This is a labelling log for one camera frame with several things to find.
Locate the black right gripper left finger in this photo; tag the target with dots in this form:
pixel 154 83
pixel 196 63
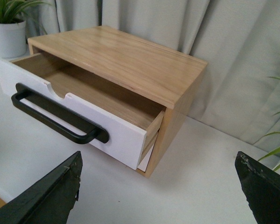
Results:
pixel 50 199

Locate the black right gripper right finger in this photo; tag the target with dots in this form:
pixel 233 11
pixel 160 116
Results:
pixel 261 187

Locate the black drawer handle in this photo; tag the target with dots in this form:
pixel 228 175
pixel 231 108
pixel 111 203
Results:
pixel 91 129

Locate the white drawer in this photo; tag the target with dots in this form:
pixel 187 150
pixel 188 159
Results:
pixel 131 120
pixel 146 156

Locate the wooden drawer cabinet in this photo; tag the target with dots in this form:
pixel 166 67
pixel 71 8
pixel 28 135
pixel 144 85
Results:
pixel 161 74

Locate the green plant leaves right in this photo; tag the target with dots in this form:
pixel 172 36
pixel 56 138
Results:
pixel 276 140

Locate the grey curtain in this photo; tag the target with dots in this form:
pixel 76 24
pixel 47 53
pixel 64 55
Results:
pixel 240 40

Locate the white plant pot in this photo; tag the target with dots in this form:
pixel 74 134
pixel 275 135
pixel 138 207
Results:
pixel 12 39

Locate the green spider plant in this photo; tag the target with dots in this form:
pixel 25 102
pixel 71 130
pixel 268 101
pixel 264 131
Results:
pixel 16 11

